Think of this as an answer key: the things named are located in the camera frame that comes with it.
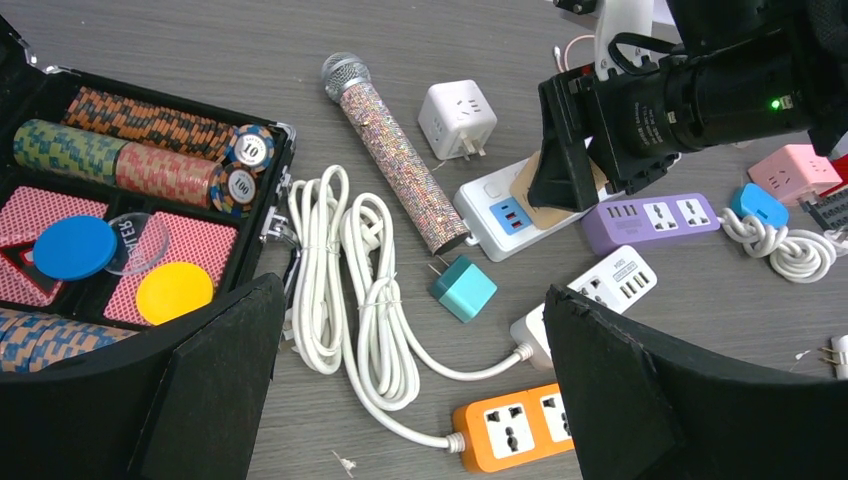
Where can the blue round chip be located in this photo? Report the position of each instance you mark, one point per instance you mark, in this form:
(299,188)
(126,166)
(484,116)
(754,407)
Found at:
(74,248)

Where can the dark grey brick baseplate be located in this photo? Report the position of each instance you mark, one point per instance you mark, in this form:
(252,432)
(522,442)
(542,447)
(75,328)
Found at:
(829,213)

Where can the white usb power strip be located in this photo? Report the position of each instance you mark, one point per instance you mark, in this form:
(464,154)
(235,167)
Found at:
(617,282)

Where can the white multicolour power strip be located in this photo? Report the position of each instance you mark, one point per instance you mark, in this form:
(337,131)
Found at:
(495,209)

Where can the white flat plug adapter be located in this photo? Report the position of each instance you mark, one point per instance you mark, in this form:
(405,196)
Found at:
(836,356)

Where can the black poker chip case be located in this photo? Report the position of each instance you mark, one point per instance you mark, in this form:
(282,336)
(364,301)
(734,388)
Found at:
(28,92)

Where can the yellow round chip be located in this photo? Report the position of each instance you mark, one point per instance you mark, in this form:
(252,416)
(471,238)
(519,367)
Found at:
(172,290)

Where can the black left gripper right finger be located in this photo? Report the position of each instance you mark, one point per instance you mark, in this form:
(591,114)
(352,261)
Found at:
(642,404)

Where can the white cube socket adapter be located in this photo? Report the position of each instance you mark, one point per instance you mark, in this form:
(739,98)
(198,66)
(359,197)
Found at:
(456,119)

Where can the pink charger with cable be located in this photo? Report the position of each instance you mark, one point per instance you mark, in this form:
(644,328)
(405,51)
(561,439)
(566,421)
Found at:
(566,55)

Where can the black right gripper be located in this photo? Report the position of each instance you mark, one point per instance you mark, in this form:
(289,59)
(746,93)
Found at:
(638,122)

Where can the purple power strip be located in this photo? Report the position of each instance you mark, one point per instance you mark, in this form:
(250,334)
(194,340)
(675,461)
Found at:
(647,223)

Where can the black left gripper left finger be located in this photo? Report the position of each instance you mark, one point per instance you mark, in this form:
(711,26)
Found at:
(179,401)

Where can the blue plug adapter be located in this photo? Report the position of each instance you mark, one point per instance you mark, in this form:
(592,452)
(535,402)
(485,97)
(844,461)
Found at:
(752,200)

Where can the teal plug adapter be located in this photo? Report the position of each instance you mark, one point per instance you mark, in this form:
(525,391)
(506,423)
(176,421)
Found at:
(463,288)

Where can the clear dealer button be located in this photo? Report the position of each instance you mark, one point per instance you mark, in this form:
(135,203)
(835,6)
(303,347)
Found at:
(142,241)

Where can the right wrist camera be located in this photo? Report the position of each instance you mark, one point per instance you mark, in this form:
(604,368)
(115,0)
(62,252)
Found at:
(623,40)

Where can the orange power strip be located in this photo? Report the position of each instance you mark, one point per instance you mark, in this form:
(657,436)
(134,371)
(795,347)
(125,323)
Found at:
(513,429)

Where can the pink cube socket adapter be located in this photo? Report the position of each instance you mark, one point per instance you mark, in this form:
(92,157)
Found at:
(794,173)

